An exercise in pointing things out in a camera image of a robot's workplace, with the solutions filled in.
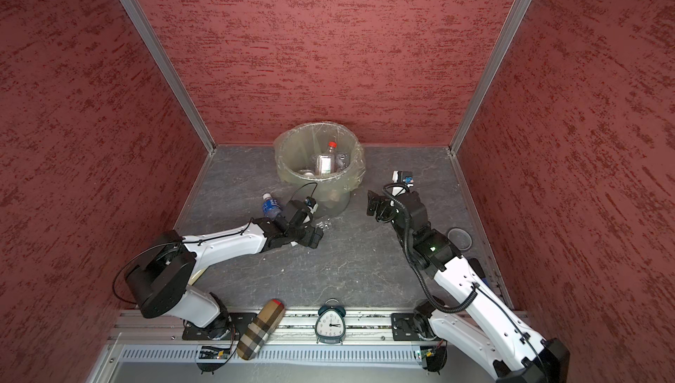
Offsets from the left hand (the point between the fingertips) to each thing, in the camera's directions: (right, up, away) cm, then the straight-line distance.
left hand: (310, 234), depth 89 cm
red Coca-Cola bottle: (+7, +31, +6) cm, 33 cm away
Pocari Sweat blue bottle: (+4, +3, -2) cm, 6 cm away
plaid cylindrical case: (-12, -22, -18) cm, 31 cm away
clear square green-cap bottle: (+6, +24, -4) cm, 25 cm away
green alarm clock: (+8, -21, -18) cm, 29 cm away
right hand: (+23, +14, -14) cm, 30 cm away
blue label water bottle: (-15, +8, +5) cm, 18 cm away
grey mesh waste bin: (+6, +28, +3) cm, 29 cm away
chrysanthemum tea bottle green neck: (+1, +21, -10) cm, 24 cm away
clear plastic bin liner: (+3, +29, +8) cm, 30 cm away
